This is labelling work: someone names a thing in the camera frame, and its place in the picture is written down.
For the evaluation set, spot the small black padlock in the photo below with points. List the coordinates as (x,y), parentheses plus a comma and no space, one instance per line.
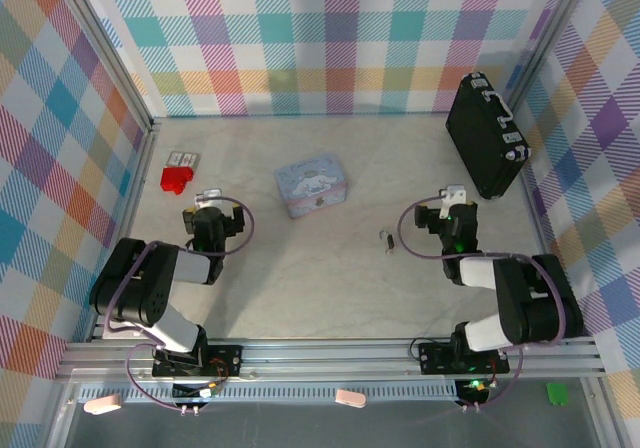
(390,242)

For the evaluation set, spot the small silver key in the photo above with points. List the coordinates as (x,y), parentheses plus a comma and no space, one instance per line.
(384,232)

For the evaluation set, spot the pastel cartoon bunny tin box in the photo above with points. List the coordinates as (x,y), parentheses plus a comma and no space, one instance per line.
(310,183)

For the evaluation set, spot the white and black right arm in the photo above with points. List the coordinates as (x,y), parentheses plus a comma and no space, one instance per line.
(530,298)

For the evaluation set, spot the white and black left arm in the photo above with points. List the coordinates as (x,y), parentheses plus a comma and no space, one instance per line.
(135,283)

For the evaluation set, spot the red plastic block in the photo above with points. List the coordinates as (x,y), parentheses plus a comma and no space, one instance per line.
(176,179)

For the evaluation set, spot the small card pack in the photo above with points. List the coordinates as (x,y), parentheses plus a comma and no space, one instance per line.
(183,158)

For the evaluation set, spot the black briefcase with silver latches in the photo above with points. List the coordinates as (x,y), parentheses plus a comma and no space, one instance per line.
(480,133)

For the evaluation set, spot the small circuit board with LED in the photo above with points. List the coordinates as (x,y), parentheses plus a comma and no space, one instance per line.
(207,393)
(475,385)

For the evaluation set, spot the green plastic block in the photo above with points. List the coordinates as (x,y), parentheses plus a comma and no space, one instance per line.
(556,394)

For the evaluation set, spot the aluminium side rail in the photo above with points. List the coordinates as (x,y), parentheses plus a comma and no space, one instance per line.
(132,193)
(537,218)

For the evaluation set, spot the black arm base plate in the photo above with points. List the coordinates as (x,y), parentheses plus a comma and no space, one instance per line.
(225,360)
(435,358)

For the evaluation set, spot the long aluminium base rail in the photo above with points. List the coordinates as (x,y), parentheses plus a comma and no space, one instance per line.
(325,355)

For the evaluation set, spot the aluminium frame post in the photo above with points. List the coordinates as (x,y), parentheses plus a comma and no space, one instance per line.
(546,43)
(114,58)

